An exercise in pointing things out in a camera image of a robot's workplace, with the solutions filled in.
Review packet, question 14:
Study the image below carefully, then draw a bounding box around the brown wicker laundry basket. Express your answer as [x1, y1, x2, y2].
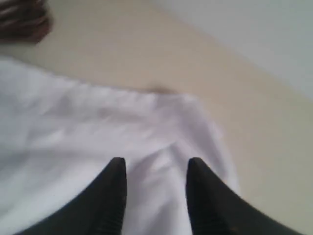
[0, 0, 53, 44]

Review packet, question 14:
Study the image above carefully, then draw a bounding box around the white t-shirt red lettering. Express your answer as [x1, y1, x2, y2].
[0, 57, 239, 235]

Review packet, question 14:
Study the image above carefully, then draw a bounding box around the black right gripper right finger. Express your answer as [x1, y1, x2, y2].
[186, 157, 282, 235]

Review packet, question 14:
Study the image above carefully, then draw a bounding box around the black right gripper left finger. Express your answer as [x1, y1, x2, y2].
[23, 157, 127, 235]

